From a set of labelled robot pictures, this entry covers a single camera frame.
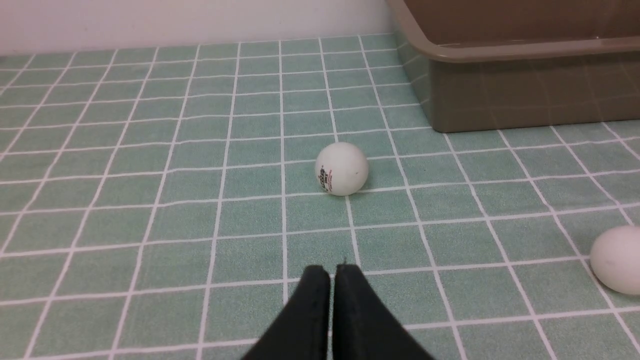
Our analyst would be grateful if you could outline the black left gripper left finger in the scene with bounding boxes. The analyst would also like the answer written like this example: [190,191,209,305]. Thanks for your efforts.
[242,265,331,360]

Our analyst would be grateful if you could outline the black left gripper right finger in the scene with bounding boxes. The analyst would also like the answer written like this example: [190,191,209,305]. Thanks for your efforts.
[332,264,434,360]

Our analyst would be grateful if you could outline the white ping-pong ball with logo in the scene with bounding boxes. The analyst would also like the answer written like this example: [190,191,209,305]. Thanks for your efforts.
[315,141,370,197]

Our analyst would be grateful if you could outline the plain white ping-pong ball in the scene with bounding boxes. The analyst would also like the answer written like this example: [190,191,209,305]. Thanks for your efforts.
[590,225,640,296]

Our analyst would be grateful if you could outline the green checkered tablecloth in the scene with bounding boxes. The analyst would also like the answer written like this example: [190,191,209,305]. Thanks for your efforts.
[0,34,639,360]

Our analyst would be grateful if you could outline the olive plastic storage bin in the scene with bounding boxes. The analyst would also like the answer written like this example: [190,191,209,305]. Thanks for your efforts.
[386,0,640,133]

